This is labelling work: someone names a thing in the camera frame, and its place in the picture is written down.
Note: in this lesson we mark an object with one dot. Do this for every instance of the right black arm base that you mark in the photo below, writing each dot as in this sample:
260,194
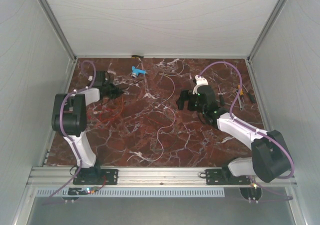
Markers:
224,177

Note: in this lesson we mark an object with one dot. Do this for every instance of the slotted grey cable duct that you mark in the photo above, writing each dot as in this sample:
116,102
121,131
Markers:
145,192

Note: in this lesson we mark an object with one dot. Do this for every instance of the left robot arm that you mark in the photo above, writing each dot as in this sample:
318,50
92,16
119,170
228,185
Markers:
69,119

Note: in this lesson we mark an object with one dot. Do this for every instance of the blue connector plug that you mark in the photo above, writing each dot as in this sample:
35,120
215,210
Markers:
135,72

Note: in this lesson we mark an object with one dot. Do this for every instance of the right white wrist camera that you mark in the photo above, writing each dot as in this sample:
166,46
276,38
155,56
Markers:
199,82

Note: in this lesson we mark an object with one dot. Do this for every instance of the aluminium front rail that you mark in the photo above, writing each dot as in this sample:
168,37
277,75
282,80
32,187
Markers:
55,176

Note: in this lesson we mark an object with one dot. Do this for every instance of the black yellow edge clip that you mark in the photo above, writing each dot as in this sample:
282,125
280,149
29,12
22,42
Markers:
137,56

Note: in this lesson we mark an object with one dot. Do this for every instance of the red shaft black screwdriver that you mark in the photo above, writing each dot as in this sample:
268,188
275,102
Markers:
221,98

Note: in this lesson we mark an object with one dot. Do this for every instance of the black handled screwdriver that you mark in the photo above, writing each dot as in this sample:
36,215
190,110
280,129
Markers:
251,97

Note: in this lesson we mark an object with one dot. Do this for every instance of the yellow handled screwdriver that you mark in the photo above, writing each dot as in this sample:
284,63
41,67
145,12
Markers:
240,91

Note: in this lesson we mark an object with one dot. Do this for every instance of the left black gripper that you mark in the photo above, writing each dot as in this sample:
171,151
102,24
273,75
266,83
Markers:
117,92

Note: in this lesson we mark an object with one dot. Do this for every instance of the silver wrench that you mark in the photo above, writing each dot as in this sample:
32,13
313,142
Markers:
241,108

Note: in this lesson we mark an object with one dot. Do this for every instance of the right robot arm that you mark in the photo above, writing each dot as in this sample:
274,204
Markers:
270,158

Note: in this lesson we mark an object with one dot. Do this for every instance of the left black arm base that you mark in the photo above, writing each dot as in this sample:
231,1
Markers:
100,177

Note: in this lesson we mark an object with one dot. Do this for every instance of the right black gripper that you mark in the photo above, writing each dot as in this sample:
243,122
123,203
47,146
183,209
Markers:
185,95

